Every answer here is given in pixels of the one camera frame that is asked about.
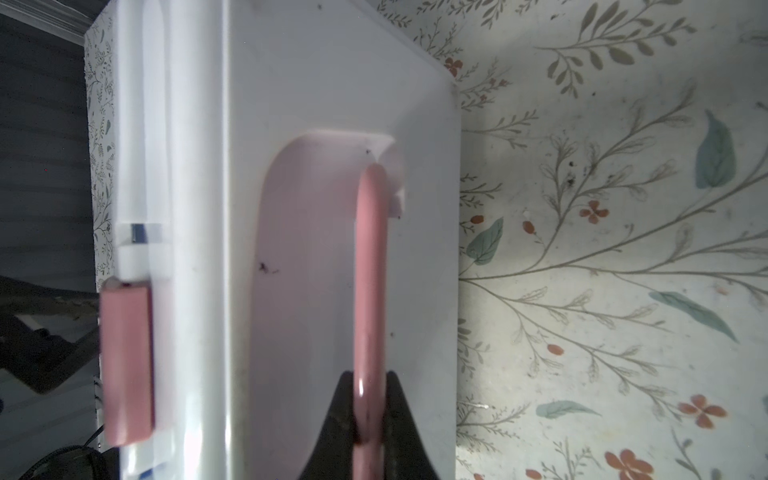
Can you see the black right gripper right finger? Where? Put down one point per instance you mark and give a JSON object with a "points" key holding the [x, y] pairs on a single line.
{"points": [[405, 457]]}

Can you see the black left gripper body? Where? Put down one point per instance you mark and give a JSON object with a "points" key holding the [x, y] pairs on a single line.
{"points": [[37, 358]]}

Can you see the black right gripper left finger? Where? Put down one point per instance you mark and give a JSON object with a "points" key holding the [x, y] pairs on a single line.
{"points": [[332, 455]]}

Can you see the white and blue tool box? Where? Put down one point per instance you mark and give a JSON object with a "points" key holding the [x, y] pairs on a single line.
{"points": [[241, 131]]}

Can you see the floral table mat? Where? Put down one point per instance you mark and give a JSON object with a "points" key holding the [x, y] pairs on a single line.
{"points": [[612, 231]]}

